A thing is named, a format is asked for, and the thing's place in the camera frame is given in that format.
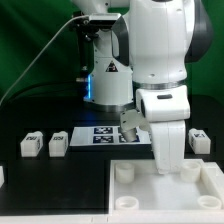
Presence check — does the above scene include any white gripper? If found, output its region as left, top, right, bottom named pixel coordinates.
left=150, top=120, right=186, bottom=174

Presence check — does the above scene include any white square tabletop part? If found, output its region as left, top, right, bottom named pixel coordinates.
left=107, top=160, right=224, bottom=224

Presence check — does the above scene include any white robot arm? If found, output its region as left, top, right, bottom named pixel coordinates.
left=71, top=0, right=213, bottom=174

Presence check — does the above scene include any marker tag sheet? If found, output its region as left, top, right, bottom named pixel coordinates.
left=69, top=124, right=153, bottom=147

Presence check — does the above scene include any white obstacle piece left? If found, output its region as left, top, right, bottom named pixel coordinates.
left=0, top=166, right=4, bottom=188

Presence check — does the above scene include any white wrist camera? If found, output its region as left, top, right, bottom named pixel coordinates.
left=120, top=109, right=149, bottom=142

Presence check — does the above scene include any black cable on table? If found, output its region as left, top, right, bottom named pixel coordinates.
left=3, top=79, right=84, bottom=106

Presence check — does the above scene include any black camera on stand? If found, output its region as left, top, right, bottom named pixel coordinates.
left=69, top=11, right=120, bottom=83

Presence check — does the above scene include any grey camera cable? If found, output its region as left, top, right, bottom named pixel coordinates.
left=0, top=14, right=90, bottom=108

